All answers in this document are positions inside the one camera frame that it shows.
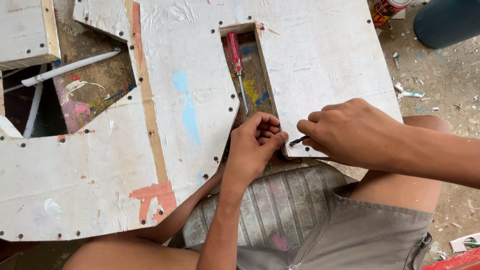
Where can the person's right hand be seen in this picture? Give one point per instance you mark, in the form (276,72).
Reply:
(360,135)

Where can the person's left hand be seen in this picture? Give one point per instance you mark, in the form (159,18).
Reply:
(247,150)

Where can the black twist drill bit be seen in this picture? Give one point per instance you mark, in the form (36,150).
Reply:
(299,141)

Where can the grey ribbed seat cushion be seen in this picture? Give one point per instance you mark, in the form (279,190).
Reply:
(273,206)

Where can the person's right leg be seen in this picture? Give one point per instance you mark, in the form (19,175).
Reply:
(397,187)

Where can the person's leg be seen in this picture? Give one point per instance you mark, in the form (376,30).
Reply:
(397,187)
(131,255)

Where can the white and green scrap piece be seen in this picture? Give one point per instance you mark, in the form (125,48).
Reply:
(411,93)

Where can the large white letter-shaped plywood panel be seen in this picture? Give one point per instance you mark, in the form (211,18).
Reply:
(187,75)

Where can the grey shorts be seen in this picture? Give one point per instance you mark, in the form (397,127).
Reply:
(360,236)

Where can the red spray can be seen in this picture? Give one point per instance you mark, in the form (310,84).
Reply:
(386,11)

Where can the dark blue plastic barrel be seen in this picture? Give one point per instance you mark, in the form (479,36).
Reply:
(448,22)

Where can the white scrap with green mark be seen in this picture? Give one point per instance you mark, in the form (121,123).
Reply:
(463,243)

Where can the person's left leg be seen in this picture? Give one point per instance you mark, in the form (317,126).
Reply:
(131,255)

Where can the red plastic sheet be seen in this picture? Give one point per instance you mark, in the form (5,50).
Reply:
(457,260)

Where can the white plastic pipe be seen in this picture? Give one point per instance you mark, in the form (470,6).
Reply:
(71,67)
(34,105)

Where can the small white plywood panel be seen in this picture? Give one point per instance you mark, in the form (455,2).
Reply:
(22,30)

